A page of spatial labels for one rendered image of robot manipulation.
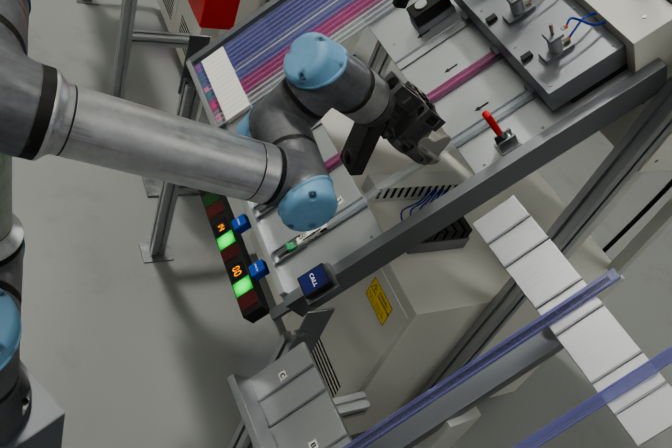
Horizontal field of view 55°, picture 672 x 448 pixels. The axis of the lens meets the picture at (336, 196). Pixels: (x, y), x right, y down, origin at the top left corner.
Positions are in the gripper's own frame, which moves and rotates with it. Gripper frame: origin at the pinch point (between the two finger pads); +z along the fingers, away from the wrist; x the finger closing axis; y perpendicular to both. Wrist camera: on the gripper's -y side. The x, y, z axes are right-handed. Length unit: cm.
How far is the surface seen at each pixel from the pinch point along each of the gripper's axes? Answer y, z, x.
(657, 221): 19, 68, -8
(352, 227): -17.2, -3.7, -3.1
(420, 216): -6.4, -2.0, -9.2
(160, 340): -96, 24, 31
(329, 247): -22.2, -5.0, -4.0
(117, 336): -102, 14, 34
